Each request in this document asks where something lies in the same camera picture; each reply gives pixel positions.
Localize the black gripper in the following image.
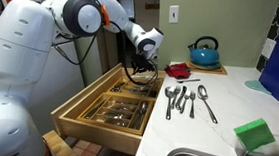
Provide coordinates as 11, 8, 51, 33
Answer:
130, 52, 155, 79

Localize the silver serving spoon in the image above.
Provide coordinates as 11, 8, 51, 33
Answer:
131, 100, 150, 132

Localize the large silver spoon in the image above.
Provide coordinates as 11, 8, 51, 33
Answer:
194, 84, 222, 125

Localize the wooden drawer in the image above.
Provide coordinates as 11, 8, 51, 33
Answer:
47, 57, 168, 156

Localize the teal spoon rest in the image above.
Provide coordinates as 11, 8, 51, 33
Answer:
243, 78, 274, 96

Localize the bamboo cutlery organizer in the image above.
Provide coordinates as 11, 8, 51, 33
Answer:
106, 73, 165, 102
75, 88, 156, 137

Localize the dark silver cutlery piece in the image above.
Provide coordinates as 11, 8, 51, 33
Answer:
109, 81, 127, 94

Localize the red cloth pot holder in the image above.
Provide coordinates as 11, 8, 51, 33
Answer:
163, 61, 193, 80

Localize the silver table knife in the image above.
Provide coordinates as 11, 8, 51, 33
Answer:
174, 84, 188, 113

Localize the long silver knife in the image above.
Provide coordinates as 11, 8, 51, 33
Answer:
84, 98, 109, 121

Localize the woven round trivet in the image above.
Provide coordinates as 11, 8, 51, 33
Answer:
187, 59, 223, 71

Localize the wooden board under kettle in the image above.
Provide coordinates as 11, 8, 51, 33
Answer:
183, 60, 229, 76

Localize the wooden block stand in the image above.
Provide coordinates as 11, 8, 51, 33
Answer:
41, 129, 86, 156

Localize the green sponge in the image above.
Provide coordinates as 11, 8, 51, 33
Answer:
232, 116, 278, 154

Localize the clear sponge holder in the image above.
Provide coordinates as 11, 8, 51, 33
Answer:
233, 130, 279, 156

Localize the blue kettle with black handle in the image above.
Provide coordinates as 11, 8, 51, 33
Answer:
186, 34, 222, 69

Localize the white light switch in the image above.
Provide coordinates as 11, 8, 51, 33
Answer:
168, 4, 180, 25

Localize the white wall outlet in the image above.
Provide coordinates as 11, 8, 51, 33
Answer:
260, 37, 277, 61

